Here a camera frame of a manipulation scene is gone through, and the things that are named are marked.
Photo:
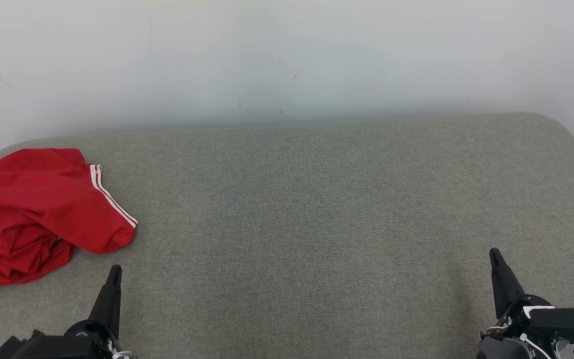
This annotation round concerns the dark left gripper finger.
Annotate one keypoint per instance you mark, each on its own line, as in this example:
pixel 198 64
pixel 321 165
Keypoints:
pixel 108 299

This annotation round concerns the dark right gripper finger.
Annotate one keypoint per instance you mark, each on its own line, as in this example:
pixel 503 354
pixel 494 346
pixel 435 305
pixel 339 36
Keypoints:
pixel 503 284

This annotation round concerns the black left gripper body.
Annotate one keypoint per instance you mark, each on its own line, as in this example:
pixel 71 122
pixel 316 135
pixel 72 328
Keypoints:
pixel 82 341

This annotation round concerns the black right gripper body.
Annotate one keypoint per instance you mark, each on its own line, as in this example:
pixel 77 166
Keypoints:
pixel 521 319

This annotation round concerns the red basketball jersey white trim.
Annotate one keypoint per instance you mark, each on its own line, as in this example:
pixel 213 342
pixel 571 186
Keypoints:
pixel 43 189

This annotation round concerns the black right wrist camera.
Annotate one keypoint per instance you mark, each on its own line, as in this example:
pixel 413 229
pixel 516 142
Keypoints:
pixel 566 324

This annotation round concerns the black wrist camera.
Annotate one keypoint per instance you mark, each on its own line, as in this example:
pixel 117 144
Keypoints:
pixel 566 324
pixel 15 348

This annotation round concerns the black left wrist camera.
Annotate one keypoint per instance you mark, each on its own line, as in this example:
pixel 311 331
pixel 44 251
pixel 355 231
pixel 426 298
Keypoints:
pixel 15 348

